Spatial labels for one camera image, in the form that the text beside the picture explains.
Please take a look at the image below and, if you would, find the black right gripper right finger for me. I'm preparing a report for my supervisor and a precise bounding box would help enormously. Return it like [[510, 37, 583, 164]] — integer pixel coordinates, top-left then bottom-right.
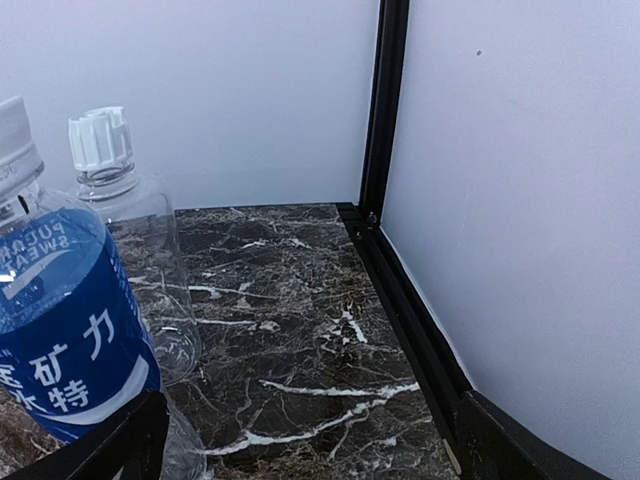
[[456, 390, 607, 480]]

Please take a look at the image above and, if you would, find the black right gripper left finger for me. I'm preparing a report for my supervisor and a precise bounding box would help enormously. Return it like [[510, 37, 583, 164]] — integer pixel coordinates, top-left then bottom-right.
[[9, 392, 169, 480]]

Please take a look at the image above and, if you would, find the blue label Pocari bottle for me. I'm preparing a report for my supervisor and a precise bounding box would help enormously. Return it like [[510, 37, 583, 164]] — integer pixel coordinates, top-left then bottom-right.
[[1, 97, 162, 443]]

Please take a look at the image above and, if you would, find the clear plastic bottle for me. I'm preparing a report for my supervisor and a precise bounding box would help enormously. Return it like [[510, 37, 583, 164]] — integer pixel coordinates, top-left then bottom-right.
[[68, 106, 202, 386]]

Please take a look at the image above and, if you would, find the black right corner frame post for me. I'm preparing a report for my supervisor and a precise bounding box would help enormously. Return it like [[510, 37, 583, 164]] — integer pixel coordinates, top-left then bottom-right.
[[358, 0, 410, 229]]

